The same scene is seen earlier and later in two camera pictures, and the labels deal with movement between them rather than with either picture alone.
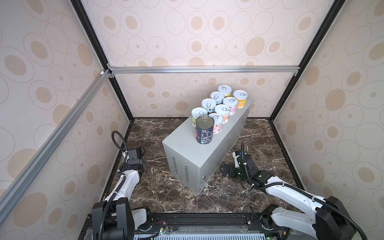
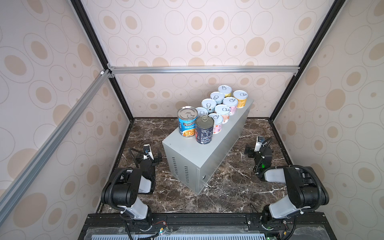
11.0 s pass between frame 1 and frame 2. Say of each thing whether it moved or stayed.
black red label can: stayed
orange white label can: stayed
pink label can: stayed
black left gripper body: moved
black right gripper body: moved
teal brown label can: stayed
